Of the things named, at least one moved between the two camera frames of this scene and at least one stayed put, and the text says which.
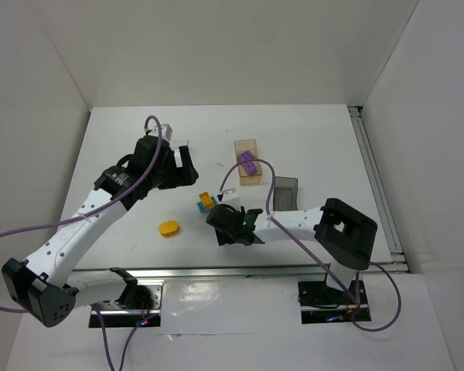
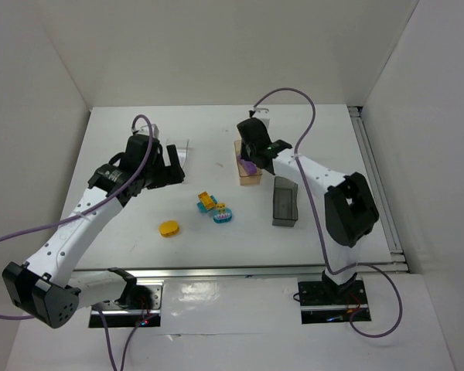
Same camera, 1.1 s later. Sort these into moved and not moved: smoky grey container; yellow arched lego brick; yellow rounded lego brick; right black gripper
Moved: right black gripper
Not moved: smoky grey container; yellow rounded lego brick; yellow arched lego brick
